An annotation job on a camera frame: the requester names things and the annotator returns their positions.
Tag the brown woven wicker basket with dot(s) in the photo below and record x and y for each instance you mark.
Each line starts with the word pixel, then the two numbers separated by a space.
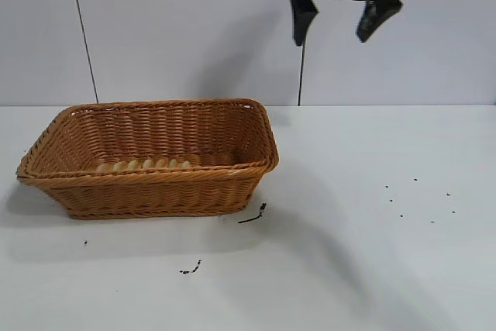
pixel 155 191

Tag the black crumb trail mark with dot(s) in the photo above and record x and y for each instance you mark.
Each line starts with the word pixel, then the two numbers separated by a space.
pixel 193 267

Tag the long twisted yellow bread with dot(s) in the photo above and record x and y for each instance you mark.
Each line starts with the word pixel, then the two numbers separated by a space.
pixel 147 164

